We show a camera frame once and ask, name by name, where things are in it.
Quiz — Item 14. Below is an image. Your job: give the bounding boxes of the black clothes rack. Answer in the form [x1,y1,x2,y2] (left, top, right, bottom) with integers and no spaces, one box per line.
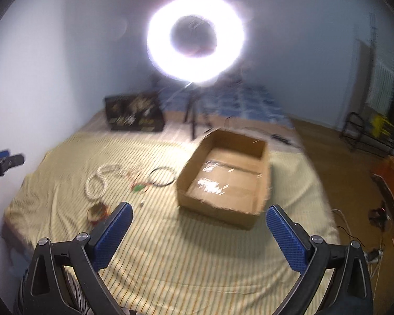
[339,13,394,157]

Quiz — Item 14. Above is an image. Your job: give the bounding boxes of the dark blue bangle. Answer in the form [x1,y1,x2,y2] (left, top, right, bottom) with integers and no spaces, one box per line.
[148,166,176,188]

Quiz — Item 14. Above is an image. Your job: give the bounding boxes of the cream pearl necklace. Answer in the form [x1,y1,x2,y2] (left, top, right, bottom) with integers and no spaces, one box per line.
[123,165,144,179]

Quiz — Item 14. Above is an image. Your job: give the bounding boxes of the black gift bag gold print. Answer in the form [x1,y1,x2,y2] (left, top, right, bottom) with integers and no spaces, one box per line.
[104,92,165,132]

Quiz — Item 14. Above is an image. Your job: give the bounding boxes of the red strap wristwatch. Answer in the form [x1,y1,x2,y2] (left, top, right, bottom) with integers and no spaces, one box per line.
[87,202,109,226]

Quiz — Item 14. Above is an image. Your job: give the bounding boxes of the yellow black box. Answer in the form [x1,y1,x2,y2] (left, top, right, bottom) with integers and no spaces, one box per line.
[371,114,394,139]

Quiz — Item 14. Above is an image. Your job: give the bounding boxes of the black tripod stand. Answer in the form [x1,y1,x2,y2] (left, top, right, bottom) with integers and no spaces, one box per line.
[183,82,213,140]

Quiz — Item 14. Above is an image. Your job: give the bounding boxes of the brown cardboard box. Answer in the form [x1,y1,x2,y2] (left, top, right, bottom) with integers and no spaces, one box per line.
[176,129,271,230]

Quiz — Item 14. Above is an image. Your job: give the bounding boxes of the green jade pendant red cord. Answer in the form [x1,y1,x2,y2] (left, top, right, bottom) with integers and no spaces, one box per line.
[131,170,155,193]

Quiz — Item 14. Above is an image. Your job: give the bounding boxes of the yellow striped bed sheet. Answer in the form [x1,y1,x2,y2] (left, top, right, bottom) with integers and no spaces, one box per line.
[1,131,341,315]

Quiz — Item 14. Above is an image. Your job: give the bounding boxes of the white ring light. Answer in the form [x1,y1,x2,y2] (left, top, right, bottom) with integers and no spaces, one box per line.
[146,0,245,85]

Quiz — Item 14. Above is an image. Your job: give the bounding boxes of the white striped hanging towel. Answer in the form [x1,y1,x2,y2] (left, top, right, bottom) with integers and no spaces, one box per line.
[365,43,394,116]

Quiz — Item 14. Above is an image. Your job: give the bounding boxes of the long white pearl necklace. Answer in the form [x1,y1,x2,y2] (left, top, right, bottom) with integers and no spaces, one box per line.
[85,164,132,201]

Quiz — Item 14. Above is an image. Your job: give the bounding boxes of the black power cable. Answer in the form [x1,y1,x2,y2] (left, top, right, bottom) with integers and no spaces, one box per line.
[226,116,296,147]

